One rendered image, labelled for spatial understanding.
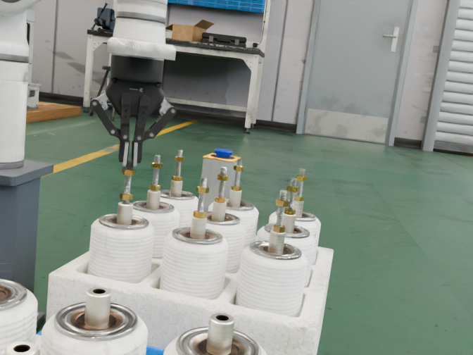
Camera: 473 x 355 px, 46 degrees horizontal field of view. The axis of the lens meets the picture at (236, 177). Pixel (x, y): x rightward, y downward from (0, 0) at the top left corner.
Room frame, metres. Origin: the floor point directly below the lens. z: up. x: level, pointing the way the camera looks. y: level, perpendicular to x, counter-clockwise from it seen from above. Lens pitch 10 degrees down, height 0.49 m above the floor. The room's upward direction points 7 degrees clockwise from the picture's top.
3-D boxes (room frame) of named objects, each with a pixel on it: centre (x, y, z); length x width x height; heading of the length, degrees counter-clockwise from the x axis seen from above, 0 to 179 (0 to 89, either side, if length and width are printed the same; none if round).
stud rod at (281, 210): (0.76, -0.07, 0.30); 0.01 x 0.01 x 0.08
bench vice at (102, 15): (5.17, 1.35, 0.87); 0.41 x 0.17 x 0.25; 175
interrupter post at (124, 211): (0.81, 0.16, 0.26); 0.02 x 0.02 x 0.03
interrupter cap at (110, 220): (0.81, 0.16, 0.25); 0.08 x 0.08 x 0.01
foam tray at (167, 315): (0.90, 0.02, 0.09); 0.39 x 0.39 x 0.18; 78
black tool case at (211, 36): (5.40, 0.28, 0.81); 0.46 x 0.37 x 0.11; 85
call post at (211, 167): (1.20, 0.04, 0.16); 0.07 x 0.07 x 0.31; 78
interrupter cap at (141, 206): (0.93, 0.14, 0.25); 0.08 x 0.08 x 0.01
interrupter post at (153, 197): (0.93, 0.14, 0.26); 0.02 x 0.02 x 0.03
